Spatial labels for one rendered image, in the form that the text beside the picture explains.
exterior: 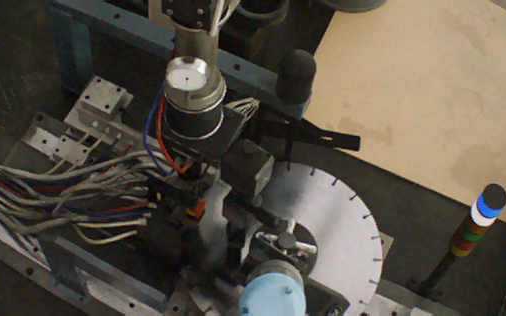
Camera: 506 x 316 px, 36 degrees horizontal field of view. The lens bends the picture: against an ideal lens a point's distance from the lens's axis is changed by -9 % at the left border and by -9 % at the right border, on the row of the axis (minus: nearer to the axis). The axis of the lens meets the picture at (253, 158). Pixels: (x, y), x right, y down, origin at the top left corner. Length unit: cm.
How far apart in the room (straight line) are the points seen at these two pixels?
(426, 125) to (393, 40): 22
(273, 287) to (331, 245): 43
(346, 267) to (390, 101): 51
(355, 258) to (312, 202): 12
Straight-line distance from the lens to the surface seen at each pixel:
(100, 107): 154
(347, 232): 138
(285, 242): 130
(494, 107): 183
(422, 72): 182
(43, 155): 166
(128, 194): 142
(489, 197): 123
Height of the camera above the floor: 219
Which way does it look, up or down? 61 degrees down
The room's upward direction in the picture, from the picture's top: 9 degrees clockwise
